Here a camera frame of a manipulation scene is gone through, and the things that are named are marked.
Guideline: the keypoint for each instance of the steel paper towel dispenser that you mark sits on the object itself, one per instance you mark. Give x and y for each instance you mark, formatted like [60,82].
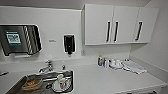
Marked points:
[20,38]

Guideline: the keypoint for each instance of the black wall soap dispenser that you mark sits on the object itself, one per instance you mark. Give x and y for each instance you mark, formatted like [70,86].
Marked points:
[68,44]

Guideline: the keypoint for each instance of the white cup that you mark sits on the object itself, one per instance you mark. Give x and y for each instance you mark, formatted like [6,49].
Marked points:
[62,83]

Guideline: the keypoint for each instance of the orange bowl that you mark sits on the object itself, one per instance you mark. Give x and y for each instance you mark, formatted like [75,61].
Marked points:
[32,83]

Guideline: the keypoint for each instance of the small blue bottle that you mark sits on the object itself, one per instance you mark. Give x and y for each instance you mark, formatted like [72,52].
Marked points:
[100,60]

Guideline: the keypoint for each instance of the small white bottle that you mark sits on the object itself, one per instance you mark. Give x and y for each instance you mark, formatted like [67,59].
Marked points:
[105,62]

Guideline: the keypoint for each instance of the small wall label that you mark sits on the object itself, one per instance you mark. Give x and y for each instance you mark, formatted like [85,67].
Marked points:
[52,40]

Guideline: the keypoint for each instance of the white wall outlet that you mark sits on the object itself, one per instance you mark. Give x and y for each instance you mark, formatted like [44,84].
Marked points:
[83,52]

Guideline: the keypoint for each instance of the steel kitchen sink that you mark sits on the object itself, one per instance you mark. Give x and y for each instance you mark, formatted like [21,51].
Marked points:
[43,83]

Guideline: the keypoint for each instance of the small chrome sink fitting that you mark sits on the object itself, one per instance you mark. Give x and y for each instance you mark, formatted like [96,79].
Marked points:
[63,67]

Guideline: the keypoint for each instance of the white three-door wall cabinet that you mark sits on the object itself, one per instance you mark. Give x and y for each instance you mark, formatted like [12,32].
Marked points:
[100,25]

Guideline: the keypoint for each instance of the white bowl stack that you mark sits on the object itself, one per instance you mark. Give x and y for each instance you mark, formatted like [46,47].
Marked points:
[115,63]

